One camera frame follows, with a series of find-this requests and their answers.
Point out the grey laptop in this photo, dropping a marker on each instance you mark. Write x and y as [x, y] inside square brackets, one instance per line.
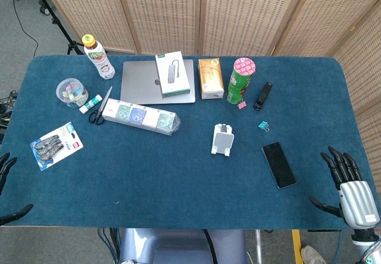
[140, 82]

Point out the clear jar of clips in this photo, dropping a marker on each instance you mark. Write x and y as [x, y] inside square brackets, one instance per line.
[71, 92]

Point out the blister pack of clips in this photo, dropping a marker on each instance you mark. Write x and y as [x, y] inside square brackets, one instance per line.
[55, 146]

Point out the wrapped pocket tissue multipack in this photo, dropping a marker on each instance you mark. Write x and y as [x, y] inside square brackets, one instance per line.
[137, 116]

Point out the black stapler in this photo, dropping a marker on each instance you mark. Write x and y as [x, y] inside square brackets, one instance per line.
[262, 95]

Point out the black smartphone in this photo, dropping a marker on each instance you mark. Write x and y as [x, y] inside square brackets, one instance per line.
[279, 165]

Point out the pink binder clip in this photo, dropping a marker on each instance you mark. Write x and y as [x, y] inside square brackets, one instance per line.
[242, 105]

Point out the blue-grey robot torso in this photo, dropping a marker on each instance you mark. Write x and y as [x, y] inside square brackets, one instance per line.
[178, 246]

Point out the white green adapter box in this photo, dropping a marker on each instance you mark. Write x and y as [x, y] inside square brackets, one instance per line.
[173, 73]

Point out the green chips can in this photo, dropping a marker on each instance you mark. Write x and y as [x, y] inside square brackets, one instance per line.
[239, 85]

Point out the white shoe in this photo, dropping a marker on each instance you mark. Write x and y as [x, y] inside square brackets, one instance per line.
[312, 255]

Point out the teal binder clip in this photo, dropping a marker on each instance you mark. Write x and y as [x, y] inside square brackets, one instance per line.
[262, 125]

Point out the metal table leg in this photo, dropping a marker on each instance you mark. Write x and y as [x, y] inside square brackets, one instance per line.
[258, 246]

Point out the blue table mat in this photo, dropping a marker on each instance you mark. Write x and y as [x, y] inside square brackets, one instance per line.
[166, 180]

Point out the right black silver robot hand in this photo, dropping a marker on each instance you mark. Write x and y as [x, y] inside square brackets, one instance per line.
[355, 198]

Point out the golden tissue pack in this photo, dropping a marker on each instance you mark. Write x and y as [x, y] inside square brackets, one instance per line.
[210, 79]

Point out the white phone stand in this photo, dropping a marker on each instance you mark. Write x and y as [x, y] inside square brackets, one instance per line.
[223, 140]

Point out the drink bottle yellow cap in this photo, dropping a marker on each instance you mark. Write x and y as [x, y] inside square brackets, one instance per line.
[99, 61]

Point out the white green glue stick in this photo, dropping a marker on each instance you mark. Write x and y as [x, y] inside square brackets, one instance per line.
[90, 103]

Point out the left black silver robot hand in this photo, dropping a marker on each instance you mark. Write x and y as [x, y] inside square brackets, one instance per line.
[6, 165]

